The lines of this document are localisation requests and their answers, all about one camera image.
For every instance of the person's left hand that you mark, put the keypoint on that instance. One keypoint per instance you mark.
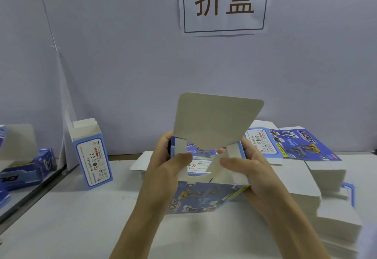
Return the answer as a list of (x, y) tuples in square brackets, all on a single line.
[(159, 182)]

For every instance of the person's right hand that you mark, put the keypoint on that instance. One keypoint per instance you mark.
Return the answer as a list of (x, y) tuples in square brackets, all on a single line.
[(262, 182)]

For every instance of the stack of boxes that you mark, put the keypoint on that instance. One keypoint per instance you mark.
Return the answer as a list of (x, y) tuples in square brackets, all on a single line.
[(141, 161), (327, 209)]

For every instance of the blue dog-print cardboard box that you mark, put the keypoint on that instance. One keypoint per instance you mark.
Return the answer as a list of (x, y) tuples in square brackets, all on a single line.
[(93, 161), (215, 117)]

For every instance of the pile of blue boxes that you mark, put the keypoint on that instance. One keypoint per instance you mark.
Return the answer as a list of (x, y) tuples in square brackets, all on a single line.
[(26, 170)]

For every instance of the person's right forearm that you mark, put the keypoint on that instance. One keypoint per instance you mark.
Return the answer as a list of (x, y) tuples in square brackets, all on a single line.
[(297, 235)]

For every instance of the person's left forearm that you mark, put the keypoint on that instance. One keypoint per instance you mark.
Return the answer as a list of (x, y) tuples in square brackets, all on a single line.
[(135, 238)]

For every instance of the white paper wall sign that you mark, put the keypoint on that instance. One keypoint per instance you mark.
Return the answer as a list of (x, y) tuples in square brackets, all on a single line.
[(224, 25)]

